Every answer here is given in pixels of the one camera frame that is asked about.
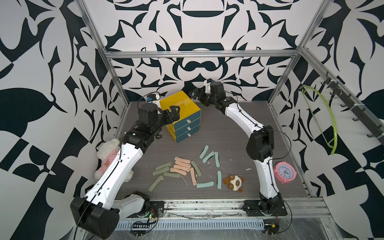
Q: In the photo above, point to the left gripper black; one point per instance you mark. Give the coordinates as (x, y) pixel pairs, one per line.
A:
(174, 116)

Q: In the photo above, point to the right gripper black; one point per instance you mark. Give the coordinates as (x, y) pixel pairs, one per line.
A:
(201, 95)

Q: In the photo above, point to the yellow teal drawer cabinet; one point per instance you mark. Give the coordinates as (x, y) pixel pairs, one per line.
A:
(190, 116)

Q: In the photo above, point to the teal folding knife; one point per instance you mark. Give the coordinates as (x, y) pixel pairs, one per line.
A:
(208, 156)
(205, 185)
(204, 151)
(219, 179)
(217, 161)

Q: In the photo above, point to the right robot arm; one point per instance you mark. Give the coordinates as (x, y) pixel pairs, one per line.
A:
(260, 145)

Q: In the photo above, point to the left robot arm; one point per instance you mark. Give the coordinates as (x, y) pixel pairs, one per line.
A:
(98, 212)

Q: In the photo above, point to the olive folding knife upper left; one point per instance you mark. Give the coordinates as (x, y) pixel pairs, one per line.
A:
(169, 164)

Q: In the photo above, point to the olive folding knife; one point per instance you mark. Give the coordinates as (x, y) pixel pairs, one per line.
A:
(196, 168)
(161, 171)
(169, 164)
(171, 175)

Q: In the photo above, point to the pink folding knife top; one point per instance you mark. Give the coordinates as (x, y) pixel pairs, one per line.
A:
(182, 160)

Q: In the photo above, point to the olive folding knife middle left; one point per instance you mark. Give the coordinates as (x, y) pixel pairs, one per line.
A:
(161, 171)

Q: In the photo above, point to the olive folding knife centre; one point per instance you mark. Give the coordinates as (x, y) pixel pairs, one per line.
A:
(171, 175)

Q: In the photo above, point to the olive folding knife right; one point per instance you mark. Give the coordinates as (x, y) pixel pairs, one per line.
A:
(196, 168)

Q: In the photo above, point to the olive folding knife lowest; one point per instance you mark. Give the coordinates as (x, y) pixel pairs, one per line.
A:
(155, 183)

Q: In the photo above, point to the white teddy bear pink shirt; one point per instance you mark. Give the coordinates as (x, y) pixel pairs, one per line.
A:
(107, 154)

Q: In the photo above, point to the pink folding knife upright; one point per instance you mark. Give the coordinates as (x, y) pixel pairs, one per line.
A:
(193, 177)

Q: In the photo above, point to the brown white plush toy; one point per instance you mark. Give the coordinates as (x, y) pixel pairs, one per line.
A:
(234, 182)

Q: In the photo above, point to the green hanging hoop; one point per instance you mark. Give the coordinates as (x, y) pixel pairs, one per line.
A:
(331, 142)

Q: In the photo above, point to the pink alarm clock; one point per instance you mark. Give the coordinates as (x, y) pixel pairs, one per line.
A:
(284, 172)

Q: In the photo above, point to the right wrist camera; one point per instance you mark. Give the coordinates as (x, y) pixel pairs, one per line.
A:
(207, 85)

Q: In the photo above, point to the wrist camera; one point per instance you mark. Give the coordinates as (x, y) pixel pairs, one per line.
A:
(207, 85)
(154, 98)

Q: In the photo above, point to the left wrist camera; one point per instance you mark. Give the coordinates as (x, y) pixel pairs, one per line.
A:
(154, 98)

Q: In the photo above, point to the aluminium frame rail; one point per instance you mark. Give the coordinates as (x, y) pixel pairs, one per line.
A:
(201, 54)

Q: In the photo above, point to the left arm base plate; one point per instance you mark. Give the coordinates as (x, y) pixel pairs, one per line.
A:
(152, 208)

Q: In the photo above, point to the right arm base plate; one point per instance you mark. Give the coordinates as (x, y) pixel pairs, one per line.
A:
(265, 208)

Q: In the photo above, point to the black wall hook rack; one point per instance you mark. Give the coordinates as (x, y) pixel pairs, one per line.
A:
(362, 113)

